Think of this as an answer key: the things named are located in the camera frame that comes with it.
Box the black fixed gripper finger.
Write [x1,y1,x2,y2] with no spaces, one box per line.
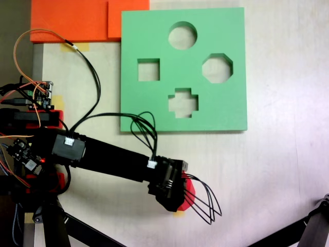
[159,197,187,214]

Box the red octagonal pillar block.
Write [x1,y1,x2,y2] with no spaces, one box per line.
[176,169,198,213]

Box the orange flat block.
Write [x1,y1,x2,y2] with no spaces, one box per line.
[30,0,150,43]

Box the small yellow tape piece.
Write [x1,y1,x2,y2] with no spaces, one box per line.
[52,95,65,112]

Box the green shape sorter board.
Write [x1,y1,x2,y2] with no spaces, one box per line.
[119,7,248,134]

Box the notched black tripod leg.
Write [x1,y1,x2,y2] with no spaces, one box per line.
[246,193,329,247]

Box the black circuit board with chip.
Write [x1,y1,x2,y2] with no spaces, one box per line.
[7,137,46,177]

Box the circuit board with green terminal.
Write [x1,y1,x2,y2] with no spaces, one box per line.
[28,80,55,109]

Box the black and red clamp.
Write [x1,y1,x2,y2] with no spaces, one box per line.
[0,108,64,130]

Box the wide yellow tape piece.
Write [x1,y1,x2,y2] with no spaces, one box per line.
[60,42,90,52]

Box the black gripper wire loop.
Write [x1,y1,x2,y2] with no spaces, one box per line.
[182,173,223,225]

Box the black arm wire loop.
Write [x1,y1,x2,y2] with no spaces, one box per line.
[69,111,158,166]

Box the red printed base mount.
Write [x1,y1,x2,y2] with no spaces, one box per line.
[25,172,66,194]

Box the long thin black cable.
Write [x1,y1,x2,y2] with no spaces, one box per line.
[64,38,102,137]

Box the red and orange wire bundle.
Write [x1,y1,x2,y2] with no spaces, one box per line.
[0,132,35,190]

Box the braided grey cable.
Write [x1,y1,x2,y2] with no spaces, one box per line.
[11,202,25,246]

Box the black usb cable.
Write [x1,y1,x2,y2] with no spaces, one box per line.
[0,97,33,106]

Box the thin orange wire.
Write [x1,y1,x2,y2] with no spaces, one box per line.
[13,28,68,131]

